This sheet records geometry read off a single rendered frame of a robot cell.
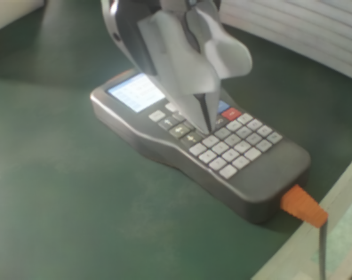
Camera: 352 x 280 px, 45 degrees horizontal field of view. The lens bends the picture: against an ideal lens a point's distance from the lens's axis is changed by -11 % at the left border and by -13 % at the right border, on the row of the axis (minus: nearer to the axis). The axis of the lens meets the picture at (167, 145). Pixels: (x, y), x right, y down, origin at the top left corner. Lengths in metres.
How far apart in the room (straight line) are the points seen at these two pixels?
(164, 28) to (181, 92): 0.05
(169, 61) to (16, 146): 0.18
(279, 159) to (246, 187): 0.04
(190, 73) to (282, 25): 0.20
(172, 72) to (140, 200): 0.10
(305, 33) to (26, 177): 0.30
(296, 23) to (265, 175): 0.20
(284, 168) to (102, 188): 0.14
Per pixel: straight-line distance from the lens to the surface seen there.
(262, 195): 0.30
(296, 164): 0.32
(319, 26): 0.45
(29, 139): 0.42
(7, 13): 0.69
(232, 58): 0.30
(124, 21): 0.29
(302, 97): 0.43
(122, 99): 0.39
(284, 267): 0.35
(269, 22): 0.49
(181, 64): 0.30
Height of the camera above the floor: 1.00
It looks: 41 degrees down
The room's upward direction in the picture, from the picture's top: 8 degrees counter-clockwise
